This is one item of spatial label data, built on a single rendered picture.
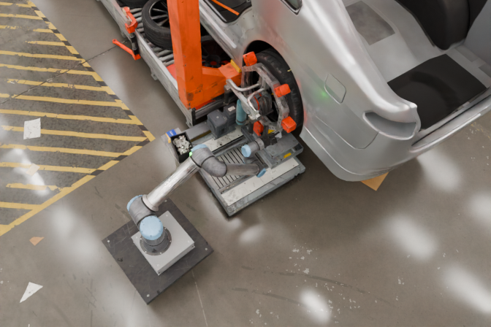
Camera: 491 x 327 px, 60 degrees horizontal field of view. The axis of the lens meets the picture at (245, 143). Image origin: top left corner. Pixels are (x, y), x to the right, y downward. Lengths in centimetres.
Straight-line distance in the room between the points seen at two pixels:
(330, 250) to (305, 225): 29
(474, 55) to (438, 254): 172
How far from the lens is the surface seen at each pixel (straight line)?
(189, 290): 351
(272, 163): 380
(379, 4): 406
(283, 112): 310
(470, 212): 434
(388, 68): 368
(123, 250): 335
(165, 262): 316
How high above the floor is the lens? 339
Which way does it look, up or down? 56 degrees down
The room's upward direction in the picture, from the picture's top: 5 degrees clockwise
